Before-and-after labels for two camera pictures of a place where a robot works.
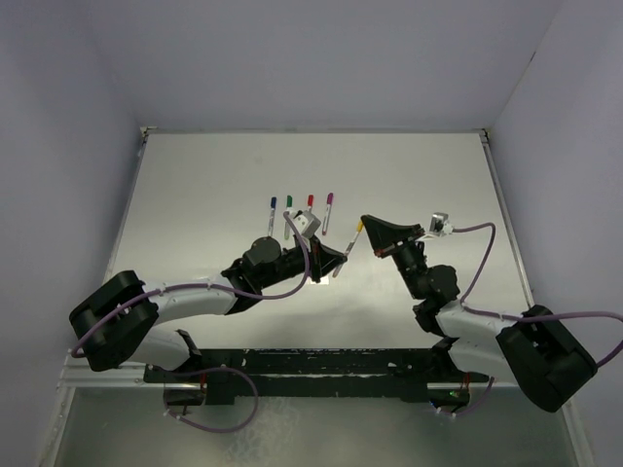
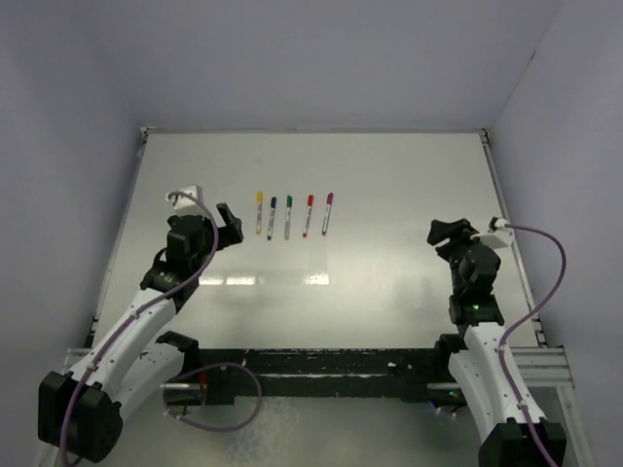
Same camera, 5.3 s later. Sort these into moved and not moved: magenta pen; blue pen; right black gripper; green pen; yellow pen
Moved: yellow pen; right black gripper
Not moved: blue pen; magenta pen; green pen
